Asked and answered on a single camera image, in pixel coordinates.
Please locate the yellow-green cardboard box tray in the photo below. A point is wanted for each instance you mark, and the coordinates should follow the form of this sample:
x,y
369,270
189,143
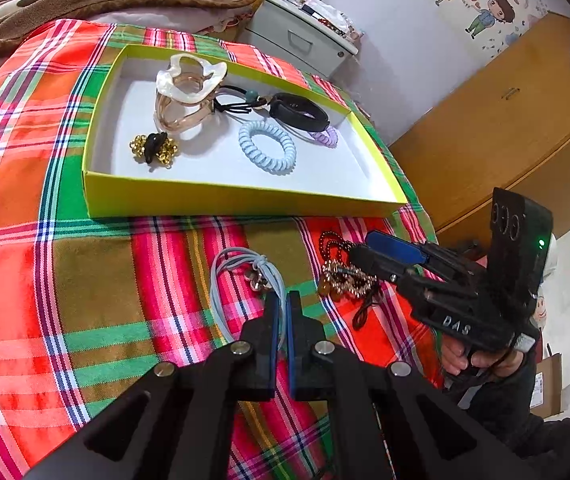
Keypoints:
x,y
205,165

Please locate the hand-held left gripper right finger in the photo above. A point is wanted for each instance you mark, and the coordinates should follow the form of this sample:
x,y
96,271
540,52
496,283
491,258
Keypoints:
x,y
292,330

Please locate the pile of plastic packets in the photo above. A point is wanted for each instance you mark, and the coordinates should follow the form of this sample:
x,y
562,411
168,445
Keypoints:
x,y
335,20

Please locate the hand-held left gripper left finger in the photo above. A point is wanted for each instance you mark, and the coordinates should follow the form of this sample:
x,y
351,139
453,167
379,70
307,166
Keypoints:
x,y
275,320

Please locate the tan transparent hair claw clip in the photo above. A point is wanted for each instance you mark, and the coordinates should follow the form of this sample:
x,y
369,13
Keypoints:
x,y
175,122

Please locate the pink bed sheet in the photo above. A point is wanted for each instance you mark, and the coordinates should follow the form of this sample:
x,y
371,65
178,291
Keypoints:
x,y
225,22

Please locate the cartoon wall sticker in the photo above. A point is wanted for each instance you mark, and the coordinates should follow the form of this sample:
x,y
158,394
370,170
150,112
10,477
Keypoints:
x,y
485,15

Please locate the cardboard box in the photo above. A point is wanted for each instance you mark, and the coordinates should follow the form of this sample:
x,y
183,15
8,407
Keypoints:
x,y
547,385

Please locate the person's right hand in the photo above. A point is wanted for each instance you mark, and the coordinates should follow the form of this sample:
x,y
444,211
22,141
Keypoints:
x,y
457,360

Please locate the black hair band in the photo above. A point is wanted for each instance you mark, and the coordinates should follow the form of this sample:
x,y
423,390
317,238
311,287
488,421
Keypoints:
x,y
295,115

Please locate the wooden low cabinet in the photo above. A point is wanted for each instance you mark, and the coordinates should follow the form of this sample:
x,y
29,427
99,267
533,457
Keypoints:
x,y
490,135

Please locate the pearl white hair claw clip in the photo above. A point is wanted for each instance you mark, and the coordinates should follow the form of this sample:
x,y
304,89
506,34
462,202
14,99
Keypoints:
x,y
165,82

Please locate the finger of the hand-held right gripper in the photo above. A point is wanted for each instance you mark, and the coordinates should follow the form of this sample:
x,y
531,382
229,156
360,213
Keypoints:
x,y
370,257
395,247

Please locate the red green plaid cloth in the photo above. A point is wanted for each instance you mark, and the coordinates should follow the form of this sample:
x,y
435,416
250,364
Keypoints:
x,y
65,285

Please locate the white nightstand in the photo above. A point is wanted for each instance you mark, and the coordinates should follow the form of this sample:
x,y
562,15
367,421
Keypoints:
x,y
285,25

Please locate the white printed object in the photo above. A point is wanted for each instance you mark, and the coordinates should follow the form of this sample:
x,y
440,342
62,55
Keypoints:
x,y
547,305

